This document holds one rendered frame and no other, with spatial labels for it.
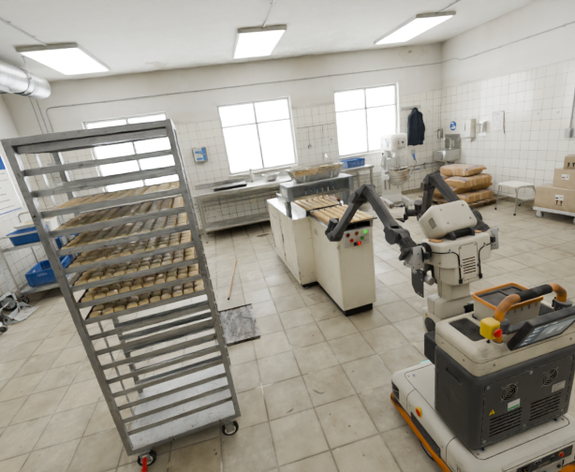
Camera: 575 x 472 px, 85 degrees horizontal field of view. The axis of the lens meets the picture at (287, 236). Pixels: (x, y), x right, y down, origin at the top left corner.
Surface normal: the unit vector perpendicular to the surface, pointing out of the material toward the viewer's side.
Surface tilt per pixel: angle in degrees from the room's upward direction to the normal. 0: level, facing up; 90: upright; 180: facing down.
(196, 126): 90
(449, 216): 48
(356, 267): 90
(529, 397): 90
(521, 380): 90
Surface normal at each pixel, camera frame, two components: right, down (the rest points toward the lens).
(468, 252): 0.23, 0.13
